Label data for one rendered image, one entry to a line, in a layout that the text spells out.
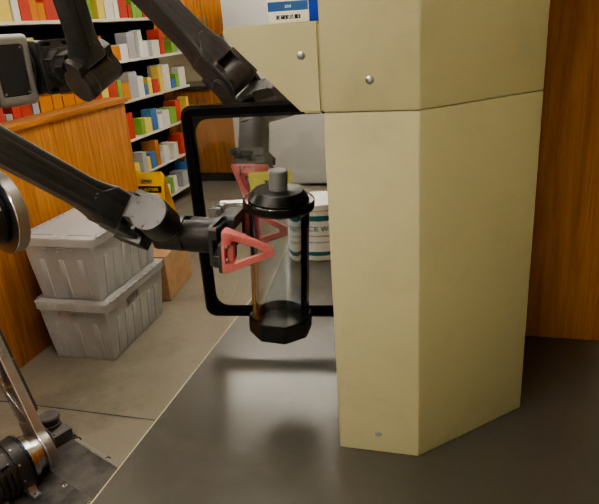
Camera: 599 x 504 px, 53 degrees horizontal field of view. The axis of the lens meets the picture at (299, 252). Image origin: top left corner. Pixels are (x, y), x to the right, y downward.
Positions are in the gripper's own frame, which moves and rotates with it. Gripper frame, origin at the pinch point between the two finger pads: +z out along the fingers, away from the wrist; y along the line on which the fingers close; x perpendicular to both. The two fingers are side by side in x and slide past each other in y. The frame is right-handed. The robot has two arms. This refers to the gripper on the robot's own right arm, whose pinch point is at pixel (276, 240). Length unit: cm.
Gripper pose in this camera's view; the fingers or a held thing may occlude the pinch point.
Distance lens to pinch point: 94.0
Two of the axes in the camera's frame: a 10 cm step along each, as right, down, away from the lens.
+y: 2.2, -3.7, 9.0
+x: 0.1, 9.3, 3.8
